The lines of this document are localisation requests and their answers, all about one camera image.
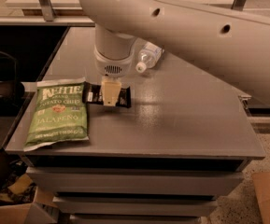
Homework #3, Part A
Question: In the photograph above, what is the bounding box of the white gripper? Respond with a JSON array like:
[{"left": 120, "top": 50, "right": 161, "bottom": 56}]
[{"left": 93, "top": 47, "right": 135, "bottom": 106}]

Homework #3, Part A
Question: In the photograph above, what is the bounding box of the black rxbar chocolate bar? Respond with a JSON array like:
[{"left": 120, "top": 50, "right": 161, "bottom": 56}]
[{"left": 82, "top": 82, "right": 132, "bottom": 108}]

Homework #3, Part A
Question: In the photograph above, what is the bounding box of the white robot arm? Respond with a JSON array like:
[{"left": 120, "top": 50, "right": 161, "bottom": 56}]
[{"left": 79, "top": 0, "right": 270, "bottom": 106}]

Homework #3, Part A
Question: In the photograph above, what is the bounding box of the green jalapeno chip bag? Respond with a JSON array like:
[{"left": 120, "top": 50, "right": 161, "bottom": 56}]
[{"left": 23, "top": 77, "right": 88, "bottom": 151}]

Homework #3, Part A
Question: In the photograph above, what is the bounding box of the clear plastic water bottle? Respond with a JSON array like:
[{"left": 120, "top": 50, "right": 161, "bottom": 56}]
[{"left": 135, "top": 42, "right": 164, "bottom": 73}]

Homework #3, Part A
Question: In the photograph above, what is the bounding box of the grey drawer cabinet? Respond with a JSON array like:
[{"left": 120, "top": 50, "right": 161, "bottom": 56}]
[{"left": 4, "top": 26, "right": 266, "bottom": 224}]

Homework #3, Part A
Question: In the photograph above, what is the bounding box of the black chair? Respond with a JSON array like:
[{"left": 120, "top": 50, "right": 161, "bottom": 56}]
[{"left": 0, "top": 51, "right": 25, "bottom": 116}]

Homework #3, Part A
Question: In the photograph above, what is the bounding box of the cardboard box left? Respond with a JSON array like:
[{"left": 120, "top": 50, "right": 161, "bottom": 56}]
[{"left": 0, "top": 188, "right": 60, "bottom": 224}]

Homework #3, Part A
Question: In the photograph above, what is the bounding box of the metal railing frame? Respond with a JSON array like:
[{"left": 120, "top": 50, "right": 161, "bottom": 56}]
[{"left": 0, "top": 0, "right": 254, "bottom": 28}]

